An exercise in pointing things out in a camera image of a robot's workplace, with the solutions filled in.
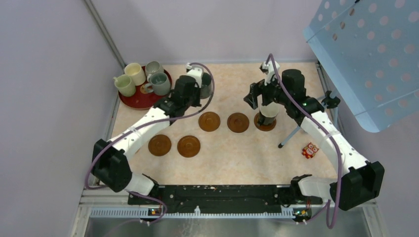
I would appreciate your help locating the red owl sticker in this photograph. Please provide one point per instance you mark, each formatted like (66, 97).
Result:
(310, 150)

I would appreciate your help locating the aluminium frame rail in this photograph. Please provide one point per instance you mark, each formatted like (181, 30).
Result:
(104, 213)

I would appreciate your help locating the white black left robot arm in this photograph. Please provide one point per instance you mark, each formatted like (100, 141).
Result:
(110, 158)

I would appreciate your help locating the dark red round tray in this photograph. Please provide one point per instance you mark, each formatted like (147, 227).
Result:
(142, 100)

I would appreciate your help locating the grey tripod stand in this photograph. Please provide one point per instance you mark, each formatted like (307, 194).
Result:
(328, 94)

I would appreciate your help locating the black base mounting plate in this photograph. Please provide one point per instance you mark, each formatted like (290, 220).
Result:
(230, 199)

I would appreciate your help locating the dark green mug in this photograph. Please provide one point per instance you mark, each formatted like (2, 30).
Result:
(206, 87)

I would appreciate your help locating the grey ribbed cup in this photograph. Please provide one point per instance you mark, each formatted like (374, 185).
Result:
(153, 67)

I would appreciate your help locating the grey green mug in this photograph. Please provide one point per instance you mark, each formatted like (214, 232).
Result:
(158, 83)

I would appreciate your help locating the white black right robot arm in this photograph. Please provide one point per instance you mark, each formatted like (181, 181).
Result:
(359, 180)

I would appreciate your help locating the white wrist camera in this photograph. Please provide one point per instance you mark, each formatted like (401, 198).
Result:
(268, 68)
(195, 71)

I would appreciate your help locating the cream ceramic cup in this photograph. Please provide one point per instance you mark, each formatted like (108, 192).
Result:
(136, 73)

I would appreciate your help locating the light brown wooden coaster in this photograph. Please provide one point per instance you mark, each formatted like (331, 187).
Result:
(159, 145)

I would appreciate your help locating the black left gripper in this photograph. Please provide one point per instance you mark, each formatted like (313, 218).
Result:
(197, 102)

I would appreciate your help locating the small white cup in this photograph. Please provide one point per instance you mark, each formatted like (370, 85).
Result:
(268, 113)

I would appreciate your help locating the pale green mug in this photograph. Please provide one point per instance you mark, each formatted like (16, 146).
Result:
(125, 85)

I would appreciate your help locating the blue perforated metal panel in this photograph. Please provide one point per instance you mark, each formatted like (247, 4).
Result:
(370, 51)

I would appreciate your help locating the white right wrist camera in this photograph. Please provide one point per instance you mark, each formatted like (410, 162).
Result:
(268, 68)

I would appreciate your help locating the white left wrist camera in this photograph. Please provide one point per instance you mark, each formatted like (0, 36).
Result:
(195, 71)

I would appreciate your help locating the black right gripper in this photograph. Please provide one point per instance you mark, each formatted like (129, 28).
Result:
(257, 89)

